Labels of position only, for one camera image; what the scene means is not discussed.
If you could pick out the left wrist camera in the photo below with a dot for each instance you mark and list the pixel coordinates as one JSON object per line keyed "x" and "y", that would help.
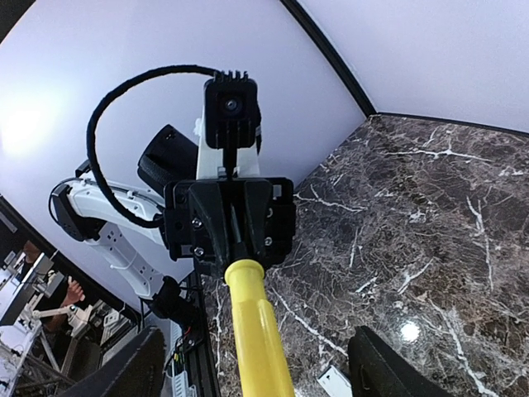
{"x": 231, "y": 110}

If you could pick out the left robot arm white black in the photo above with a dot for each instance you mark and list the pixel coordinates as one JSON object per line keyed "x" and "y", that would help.
{"x": 95, "y": 212}

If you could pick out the left black frame post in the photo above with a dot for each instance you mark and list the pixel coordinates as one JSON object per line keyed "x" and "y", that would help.
{"x": 329, "y": 52}

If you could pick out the white slotted cable duct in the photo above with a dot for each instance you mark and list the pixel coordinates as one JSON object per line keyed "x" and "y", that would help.
{"x": 177, "y": 368}

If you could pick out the white battery cover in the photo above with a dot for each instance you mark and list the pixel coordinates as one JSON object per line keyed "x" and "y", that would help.
{"x": 334, "y": 383}

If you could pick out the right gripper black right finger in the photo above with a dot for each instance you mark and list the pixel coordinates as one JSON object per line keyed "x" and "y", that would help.
{"x": 376, "y": 369}

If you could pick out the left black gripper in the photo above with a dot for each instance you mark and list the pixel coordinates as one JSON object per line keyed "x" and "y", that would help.
{"x": 216, "y": 222}

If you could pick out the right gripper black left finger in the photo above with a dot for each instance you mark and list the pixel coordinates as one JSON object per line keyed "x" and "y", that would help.
{"x": 136, "y": 370}

